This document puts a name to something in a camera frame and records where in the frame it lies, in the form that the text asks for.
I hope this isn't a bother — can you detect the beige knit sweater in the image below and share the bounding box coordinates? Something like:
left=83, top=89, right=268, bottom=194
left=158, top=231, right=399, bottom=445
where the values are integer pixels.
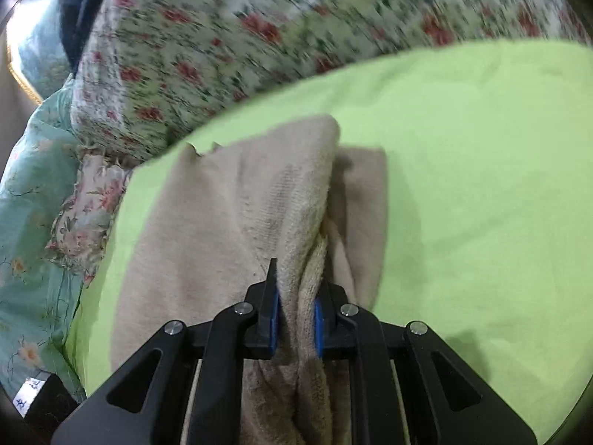
left=110, top=116, right=387, bottom=444

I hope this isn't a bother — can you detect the teal floral blanket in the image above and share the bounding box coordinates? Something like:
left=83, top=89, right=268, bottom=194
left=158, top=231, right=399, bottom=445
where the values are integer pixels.
left=1, top=79, right=86, bottom=402

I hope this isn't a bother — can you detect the pink floral ruffled pillow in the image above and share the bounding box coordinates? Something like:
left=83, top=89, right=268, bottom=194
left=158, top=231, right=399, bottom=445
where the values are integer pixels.
left=45, top=153, right=132, bottom=283

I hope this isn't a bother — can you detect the lime green bed sheet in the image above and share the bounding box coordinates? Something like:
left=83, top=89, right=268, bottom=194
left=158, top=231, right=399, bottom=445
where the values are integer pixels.
left=64, top=38, right=593, bottom=445

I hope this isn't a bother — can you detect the red floral white quilt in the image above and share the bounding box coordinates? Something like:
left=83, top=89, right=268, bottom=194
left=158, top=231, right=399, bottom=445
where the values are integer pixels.
left=70, top=0, right=590, bottom=161

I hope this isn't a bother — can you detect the gold framed landscape painting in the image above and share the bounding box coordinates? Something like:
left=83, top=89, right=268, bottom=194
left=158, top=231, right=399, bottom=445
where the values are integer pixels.
left=6, top=0, right=70, bottom=105

